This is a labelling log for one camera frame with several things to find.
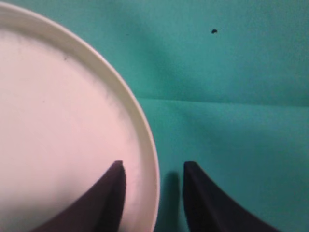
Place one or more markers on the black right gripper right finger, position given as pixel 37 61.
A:
pixel 209 209

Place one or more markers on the green table cloth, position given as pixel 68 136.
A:
pixel 222 82

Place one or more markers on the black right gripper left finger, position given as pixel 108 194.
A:
pixel 100 209

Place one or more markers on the cream plastic plate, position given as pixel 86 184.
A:
pixel 66 116

